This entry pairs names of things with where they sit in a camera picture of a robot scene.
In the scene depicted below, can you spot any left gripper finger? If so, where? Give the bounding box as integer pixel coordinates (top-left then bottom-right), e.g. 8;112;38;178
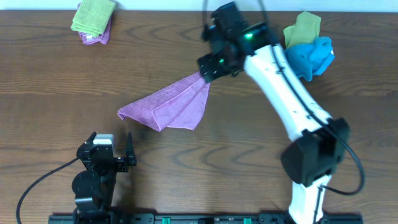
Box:
85;131;96;145
124;132;137;166

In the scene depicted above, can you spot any crumpled blue cloth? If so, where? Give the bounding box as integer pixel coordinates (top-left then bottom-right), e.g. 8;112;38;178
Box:
284;37;335;82

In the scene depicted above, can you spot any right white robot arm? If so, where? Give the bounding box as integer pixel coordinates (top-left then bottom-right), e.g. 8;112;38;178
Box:
198;22;349;223

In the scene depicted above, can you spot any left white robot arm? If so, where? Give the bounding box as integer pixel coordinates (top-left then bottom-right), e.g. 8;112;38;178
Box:
72;132;137;224

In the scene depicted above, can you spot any folded purple cloth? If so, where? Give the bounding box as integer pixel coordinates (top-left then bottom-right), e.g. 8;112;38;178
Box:
76;2;112;45

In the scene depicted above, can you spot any folded green cloth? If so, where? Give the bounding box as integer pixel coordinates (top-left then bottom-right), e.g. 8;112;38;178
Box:
70;0;117;38

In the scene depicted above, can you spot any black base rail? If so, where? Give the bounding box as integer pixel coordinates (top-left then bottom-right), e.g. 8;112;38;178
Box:
48;212;364;224

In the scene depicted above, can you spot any crumpled olive green cloth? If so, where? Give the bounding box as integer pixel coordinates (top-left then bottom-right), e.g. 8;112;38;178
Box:
284;11;322;49

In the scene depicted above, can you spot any pink microfiber cloth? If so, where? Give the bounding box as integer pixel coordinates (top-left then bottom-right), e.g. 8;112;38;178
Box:
118;72;210;131

